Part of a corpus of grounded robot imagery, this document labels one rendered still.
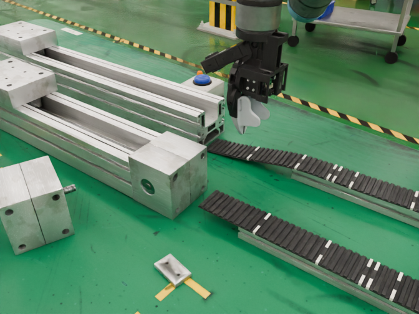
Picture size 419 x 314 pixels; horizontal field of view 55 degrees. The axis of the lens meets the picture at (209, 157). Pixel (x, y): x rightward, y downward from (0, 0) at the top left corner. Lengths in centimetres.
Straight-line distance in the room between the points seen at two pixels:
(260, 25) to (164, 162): 27
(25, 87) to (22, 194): 33
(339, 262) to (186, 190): 27
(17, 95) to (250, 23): 49
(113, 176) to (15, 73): 36
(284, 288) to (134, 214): 28
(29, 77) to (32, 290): 48
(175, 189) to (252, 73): 24
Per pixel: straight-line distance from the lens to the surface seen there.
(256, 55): 72
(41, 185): 65
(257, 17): 68
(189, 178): 68
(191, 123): 82
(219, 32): 408
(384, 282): 60
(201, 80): 98
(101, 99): 102
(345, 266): 60
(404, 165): 89
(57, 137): 83
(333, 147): 90
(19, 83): 93
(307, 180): 77
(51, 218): 66
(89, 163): 79
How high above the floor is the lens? 125
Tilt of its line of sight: 35 degrees down
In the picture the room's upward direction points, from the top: straight up
